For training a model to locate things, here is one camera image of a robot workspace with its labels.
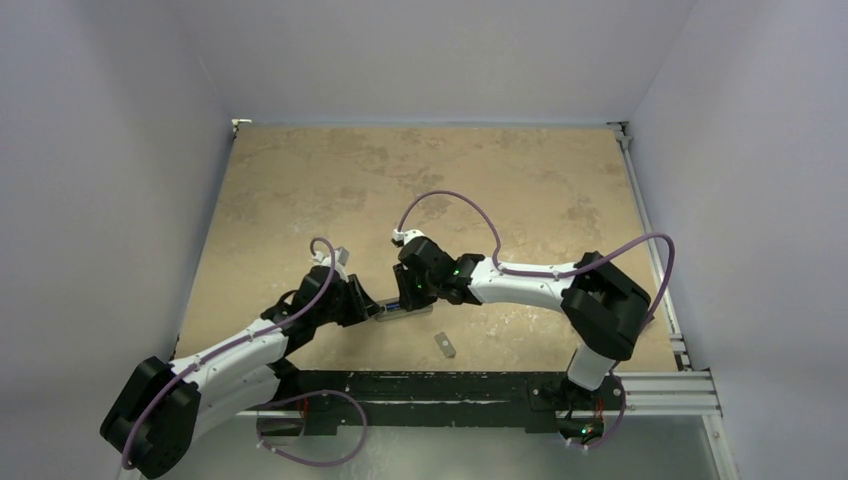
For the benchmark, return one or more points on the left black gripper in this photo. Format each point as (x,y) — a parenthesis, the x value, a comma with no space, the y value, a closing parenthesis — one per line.
(368,307)

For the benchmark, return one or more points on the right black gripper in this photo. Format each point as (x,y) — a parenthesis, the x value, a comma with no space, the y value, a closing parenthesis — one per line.
(409,287)

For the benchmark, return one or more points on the white remote control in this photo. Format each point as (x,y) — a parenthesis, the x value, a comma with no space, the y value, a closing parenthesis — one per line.
(383,316)

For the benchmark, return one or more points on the grey battery cover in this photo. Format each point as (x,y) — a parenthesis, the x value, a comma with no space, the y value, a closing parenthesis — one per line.
(445,345)

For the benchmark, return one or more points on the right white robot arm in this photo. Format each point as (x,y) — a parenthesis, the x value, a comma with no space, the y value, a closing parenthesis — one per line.
(603,305)

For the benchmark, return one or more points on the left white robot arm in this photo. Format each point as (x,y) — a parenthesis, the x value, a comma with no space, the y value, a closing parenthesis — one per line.
(165,405)

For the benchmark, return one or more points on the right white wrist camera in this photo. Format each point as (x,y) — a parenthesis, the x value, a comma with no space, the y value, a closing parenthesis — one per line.
(401,238)

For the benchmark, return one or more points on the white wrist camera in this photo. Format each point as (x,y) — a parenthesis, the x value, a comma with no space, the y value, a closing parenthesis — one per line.
(401,238)
(338,260)

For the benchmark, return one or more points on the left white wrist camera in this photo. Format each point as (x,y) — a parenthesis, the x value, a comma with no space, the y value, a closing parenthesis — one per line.
(338,260)

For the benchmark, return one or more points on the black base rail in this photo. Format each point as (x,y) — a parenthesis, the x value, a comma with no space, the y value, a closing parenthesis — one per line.
(535,402)

